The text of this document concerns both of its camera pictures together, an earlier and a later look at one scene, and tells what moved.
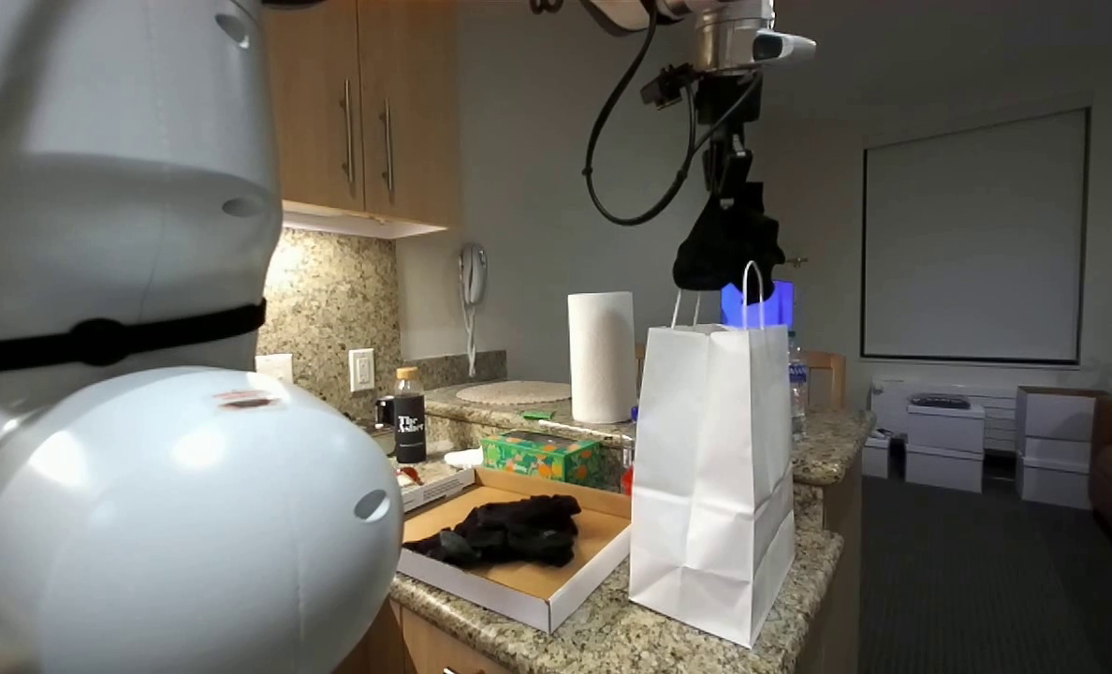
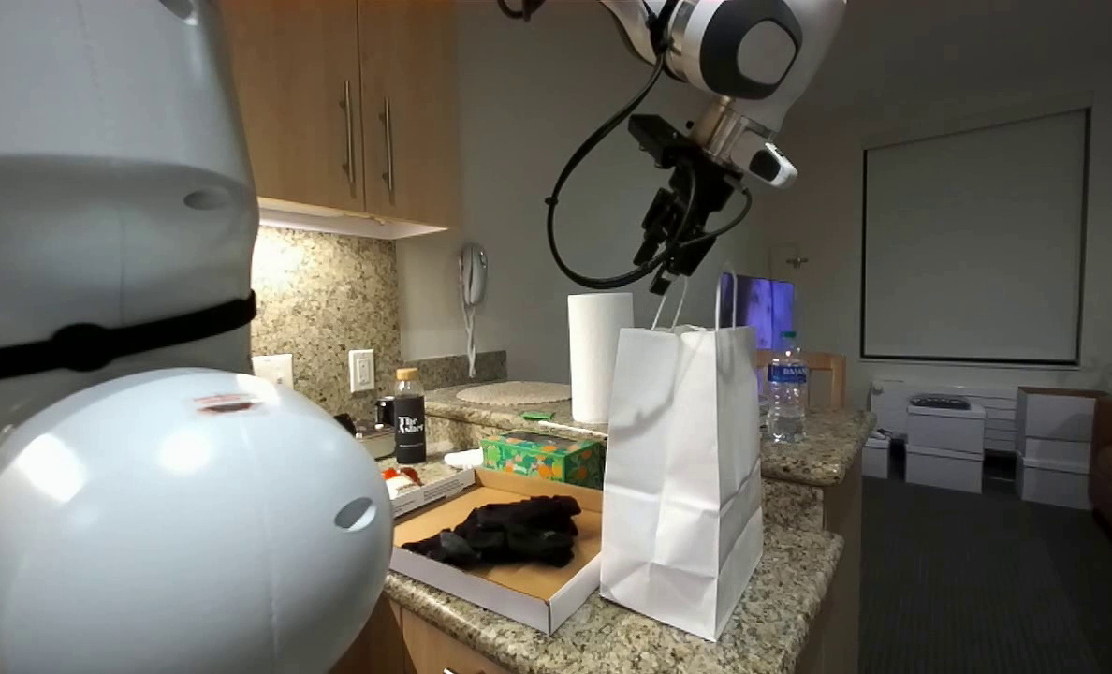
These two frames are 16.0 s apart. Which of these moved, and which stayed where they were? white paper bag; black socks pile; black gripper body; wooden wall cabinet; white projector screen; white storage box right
Moved: white paper bag; black gripper body
Stayed: black socks pile; wooden wall cabinet; white projector screen; white storage box right
